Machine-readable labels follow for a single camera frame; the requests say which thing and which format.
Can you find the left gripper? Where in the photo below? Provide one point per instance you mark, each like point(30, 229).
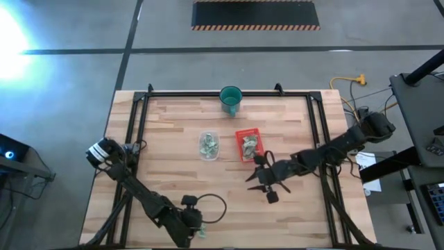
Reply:
point(187, 225)

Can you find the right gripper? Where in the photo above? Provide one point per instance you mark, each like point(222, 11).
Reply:
point(277, 172)

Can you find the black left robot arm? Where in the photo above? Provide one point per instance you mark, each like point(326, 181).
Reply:
point(138, 194)

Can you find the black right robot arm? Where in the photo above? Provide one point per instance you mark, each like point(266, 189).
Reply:
point(333, 149)

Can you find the clear plastic container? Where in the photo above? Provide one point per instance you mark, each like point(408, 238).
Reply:
point(216, 157)

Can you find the orange plastic basket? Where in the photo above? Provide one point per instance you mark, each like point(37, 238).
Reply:
point(241, 133)

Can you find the teal mug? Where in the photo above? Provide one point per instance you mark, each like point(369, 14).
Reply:
point(230, 99)

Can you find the white paper sheet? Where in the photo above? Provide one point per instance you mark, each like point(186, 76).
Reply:
point(366, 161)

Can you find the black desk beam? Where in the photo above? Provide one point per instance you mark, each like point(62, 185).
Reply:
point(388, 166)

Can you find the black hazard-striped floor mat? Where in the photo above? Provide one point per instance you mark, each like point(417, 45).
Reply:
point(255, 14)

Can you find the black equipment stand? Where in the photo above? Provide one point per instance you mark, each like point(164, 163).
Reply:
point(27, 170)

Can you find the black desk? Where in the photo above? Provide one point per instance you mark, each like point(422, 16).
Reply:
point(416, 114)

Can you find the black keyboard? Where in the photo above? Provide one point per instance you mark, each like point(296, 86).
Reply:
point(437, 201)

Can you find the small black gadget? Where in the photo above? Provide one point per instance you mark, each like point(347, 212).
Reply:
point(435, 147)

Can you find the black device with blue light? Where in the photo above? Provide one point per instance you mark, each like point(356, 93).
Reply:
point(17, 149)

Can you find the black pole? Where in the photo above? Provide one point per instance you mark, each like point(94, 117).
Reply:
point(426, 67)

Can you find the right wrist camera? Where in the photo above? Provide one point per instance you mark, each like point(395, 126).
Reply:
point(272, 197)

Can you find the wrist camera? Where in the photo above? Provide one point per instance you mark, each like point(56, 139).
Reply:
point(272, 197)
point(189, 200)

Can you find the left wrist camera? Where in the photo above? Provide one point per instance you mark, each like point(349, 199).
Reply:
point(189, 200)

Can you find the black table frame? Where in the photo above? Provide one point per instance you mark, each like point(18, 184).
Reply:
point(180, 93)

